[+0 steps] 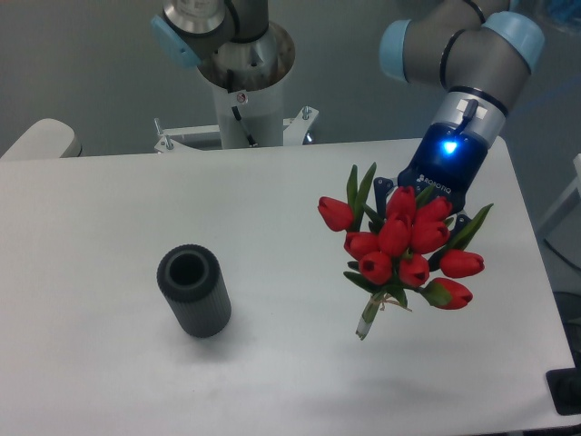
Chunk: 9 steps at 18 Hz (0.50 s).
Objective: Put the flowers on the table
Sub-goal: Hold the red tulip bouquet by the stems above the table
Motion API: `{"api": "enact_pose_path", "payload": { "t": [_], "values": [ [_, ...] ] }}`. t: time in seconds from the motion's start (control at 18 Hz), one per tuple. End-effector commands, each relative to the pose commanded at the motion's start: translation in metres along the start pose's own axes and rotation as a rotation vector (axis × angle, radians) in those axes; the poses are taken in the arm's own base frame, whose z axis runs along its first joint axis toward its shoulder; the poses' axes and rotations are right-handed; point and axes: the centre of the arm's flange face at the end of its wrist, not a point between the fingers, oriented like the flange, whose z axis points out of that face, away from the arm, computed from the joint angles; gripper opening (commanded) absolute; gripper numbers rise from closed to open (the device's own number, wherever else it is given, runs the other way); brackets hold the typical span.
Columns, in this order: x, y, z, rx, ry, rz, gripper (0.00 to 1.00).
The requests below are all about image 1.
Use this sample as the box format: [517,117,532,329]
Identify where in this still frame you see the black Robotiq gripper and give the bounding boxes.
[373,123,488,272]

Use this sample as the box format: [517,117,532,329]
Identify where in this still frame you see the red tulip bouquet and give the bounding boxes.
[317,165,492,339]

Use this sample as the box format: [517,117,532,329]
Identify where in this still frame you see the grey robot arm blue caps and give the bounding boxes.
[151,1,545,236]

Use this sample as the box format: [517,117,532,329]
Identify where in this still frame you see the white furniture at right edge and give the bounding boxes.
[536,154,580,271]

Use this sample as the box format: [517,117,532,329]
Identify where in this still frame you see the black device at table edge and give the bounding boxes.
[546,368,580,416]

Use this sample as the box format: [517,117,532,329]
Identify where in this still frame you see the dark grey ribbed vase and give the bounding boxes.
[156,244,231,338]

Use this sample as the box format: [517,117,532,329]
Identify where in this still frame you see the white chair back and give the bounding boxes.
[1,118,83,162]

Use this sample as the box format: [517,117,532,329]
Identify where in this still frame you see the white metal base bracket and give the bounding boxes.
[153,105,320,154]

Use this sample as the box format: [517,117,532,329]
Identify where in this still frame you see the black cable on pedestal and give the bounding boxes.
[231,105,259,149]

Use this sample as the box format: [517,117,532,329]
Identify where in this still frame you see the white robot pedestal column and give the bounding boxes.
[199,22,295,133]

